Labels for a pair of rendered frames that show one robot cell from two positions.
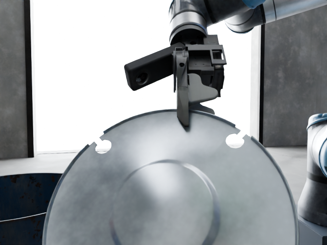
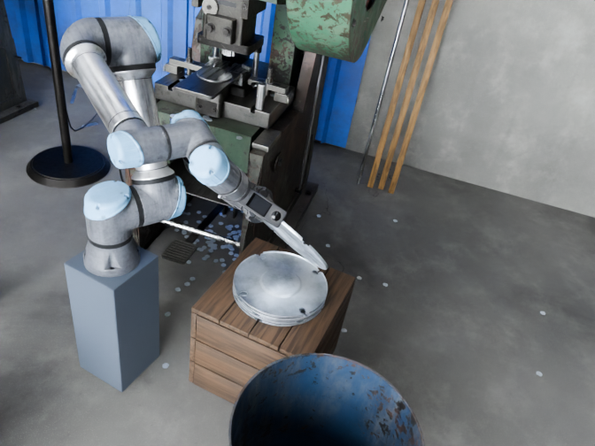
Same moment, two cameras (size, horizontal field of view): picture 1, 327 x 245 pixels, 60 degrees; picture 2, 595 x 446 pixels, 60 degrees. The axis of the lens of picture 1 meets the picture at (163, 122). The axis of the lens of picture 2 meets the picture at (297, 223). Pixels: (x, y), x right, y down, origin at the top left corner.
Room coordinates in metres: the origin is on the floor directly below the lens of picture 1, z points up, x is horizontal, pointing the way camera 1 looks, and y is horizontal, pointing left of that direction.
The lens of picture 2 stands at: (1.35, 0.54, 1.45)
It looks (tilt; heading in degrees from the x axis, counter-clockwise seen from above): 36 degrees down; 207
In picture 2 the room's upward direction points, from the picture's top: 11 degrees clockwise
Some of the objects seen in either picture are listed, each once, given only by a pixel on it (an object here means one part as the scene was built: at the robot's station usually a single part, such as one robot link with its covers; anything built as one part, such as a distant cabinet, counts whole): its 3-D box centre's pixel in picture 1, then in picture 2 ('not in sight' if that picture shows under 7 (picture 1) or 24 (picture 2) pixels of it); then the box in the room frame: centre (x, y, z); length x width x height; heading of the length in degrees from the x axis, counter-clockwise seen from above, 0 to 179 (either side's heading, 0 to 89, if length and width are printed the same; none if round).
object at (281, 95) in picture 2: not in sight; (271, 82); (-0.19, -0.45, 0.76); 0.17 x 0.06 x 0.10; 106
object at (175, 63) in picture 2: not in sight; (187, 60); (-0.09, -0.77, 0.76); 0.17 x 0.06 x 0.10; 106
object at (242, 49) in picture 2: not in sight; (231, 42); (-0.15, -0.61, 0.86); 0.20 x 0.16 x 0.05; 106
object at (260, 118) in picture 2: not in sight; (227, 92); (-0.14, -0.61, 0.68); 0.45 x 0.30 x 0.06; 106
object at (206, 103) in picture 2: not in sight; (207, 96); (0.03, -0.56, 0.72); 0.25 x 0.14 x 0.14; 16
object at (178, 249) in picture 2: not in sight; (205, 223); (-0.01, -0.57, 0.14); 0.59 x 0.10 x 0.05; 16
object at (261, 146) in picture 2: not in sight; (295, 148); (-0.35, -0.39, 0.45); 0.92 x 0.12 x 0.90; 16
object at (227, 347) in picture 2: not in sight; (272, 329); (0.32, 0.00, 0.18); 0.40 x 0.38 x 0.35; 9
